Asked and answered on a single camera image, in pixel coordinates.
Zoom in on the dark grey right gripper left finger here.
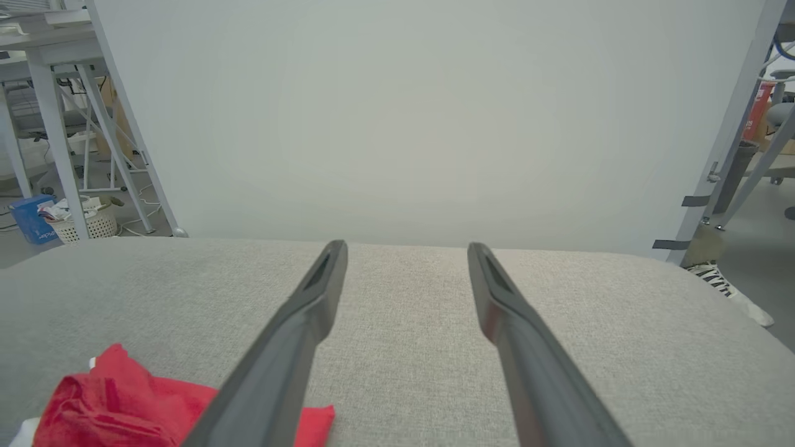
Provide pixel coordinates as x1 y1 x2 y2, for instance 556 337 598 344
179 239 350 447

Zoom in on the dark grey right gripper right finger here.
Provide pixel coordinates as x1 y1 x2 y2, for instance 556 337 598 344
467 242 635 447

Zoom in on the red and white jersey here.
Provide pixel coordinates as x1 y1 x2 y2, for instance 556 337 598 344
9 343 336 447

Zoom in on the white woven basket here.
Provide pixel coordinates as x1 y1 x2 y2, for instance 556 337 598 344
48 197 119 244

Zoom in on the crumpled paper trash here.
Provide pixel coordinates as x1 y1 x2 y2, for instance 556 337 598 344
39 199 85 223

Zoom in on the brown cardboard box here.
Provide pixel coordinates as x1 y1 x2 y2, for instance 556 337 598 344
93 76 135 163

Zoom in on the white backdrop panel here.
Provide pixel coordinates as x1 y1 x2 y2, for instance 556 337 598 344
87 0 771 256

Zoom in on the blue cardboard box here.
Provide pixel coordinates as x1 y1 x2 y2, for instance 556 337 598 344
9 194 58 245

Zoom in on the red cylinder container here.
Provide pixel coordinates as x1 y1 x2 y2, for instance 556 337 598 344
742 81 776 143

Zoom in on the white floor cable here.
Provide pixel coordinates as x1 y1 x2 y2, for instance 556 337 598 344
117 180 164 237

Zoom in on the grey metal frame post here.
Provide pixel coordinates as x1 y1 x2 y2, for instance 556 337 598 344
84 0 189 239
668 0 789 266

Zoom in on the grey metal table frame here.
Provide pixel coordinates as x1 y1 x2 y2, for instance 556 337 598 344
0 0 156 238

